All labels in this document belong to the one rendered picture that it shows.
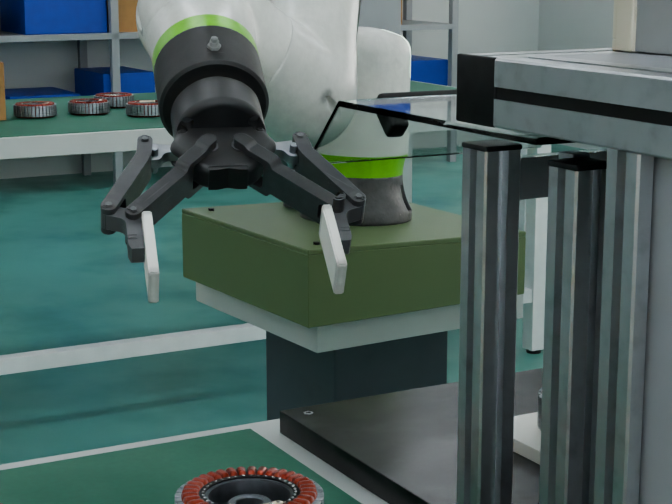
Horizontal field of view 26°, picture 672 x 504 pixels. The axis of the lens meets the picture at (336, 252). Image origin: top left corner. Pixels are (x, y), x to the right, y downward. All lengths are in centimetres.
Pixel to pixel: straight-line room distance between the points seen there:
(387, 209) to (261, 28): 62
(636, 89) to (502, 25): 833
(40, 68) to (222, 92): 672
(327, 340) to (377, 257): 12
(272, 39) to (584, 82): 49
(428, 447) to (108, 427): 255
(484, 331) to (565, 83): 21
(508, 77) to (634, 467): 26
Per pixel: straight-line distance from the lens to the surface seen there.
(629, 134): 85
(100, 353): 375
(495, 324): 103
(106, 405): 393
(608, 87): 86
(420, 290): 179
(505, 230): 102
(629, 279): 86
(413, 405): 136
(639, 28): 102
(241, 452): 130
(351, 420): 131
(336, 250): 107
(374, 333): 179
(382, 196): 188
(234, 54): 121
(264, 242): 178
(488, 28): 911
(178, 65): 121
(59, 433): 373
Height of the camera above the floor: 118
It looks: 12 degrees down
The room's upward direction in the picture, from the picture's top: straight up
